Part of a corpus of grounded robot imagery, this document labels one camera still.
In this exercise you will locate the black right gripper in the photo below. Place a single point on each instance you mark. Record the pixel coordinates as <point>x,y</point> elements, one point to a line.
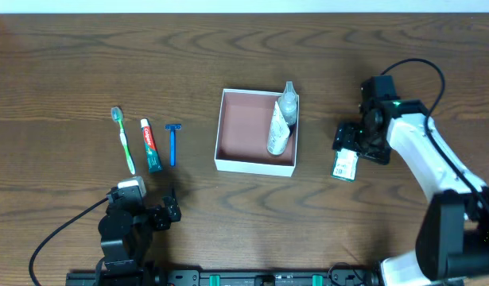
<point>348,140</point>

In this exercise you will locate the white cosmetic tube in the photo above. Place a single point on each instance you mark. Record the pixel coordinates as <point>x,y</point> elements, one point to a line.
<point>278,134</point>

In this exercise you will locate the green white toothbrush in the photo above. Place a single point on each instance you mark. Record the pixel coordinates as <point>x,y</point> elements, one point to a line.
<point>117,116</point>

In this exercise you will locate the green white soap packet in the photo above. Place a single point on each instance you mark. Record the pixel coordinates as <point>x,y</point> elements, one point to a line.
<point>344,167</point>

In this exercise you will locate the white box with pink interior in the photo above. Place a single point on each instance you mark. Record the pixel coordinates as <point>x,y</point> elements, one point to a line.
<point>242,134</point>

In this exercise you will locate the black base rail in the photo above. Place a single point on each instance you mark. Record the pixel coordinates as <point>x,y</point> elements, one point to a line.
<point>192,277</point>

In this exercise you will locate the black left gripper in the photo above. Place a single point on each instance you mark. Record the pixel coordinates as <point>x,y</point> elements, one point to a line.
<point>167,212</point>

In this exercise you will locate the red green toothpaste tube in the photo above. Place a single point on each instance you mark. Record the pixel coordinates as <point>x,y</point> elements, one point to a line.
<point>152,155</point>

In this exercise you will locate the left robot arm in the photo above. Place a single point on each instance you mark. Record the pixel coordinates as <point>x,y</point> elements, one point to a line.
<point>127,231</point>

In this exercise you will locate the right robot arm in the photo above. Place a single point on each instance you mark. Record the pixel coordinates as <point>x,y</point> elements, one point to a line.
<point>453,241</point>

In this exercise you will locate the clear spray bottle dark liquid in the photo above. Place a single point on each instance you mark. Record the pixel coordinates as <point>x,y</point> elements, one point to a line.
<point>288,105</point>

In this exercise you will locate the blue disposable razor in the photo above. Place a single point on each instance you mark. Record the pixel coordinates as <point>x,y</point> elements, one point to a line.
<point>172,128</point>

